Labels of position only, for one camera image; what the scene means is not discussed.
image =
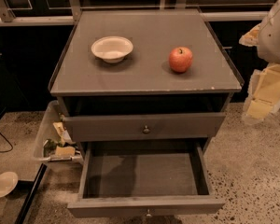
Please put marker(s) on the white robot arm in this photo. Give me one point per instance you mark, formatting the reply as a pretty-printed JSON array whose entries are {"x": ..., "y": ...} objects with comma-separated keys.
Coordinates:
[{"x": 268, "y": 48}]

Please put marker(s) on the clear plastic bin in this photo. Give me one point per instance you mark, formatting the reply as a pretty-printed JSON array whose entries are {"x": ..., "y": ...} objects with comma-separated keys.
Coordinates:
[{"x": 47, "y": 133}]

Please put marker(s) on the yellow packet in bin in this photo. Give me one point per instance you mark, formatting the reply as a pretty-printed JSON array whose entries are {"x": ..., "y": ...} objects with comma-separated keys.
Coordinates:
[{"x": 65, "y": 151}]

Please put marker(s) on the metal railing frame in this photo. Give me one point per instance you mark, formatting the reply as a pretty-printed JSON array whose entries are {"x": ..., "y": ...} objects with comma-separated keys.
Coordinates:
[{"x": 34, "y": 6}]

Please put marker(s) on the white plate on floor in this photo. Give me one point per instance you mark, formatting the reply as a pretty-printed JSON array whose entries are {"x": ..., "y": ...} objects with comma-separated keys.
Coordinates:
[{"x": 8, "y": 181}]

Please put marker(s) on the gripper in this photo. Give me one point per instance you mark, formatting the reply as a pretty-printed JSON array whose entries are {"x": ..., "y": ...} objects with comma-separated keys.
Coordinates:
[{"x": 275, "y": 36}]

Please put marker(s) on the grey drawer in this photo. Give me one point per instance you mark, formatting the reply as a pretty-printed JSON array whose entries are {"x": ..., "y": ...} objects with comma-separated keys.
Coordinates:
[
  {"x": 144, "y": 179},
  {"x": 143, "y": 127}
]

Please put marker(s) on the grey top drawer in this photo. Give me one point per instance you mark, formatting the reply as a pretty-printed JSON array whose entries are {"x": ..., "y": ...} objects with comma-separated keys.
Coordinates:
[{"x": 143, "y": 127}]

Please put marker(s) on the white paper bowl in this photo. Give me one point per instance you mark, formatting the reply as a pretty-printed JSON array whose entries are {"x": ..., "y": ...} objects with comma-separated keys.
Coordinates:
[{"x": 112, "y": 49}]

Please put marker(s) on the red apple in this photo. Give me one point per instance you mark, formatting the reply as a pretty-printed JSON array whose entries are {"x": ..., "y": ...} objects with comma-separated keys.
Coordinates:
[{"x": 180, "y": 59}]

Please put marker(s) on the grey wooden drawer cabinet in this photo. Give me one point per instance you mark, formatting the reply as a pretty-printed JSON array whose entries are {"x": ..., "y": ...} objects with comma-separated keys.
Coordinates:
[{"x": 143, "y": 82}]

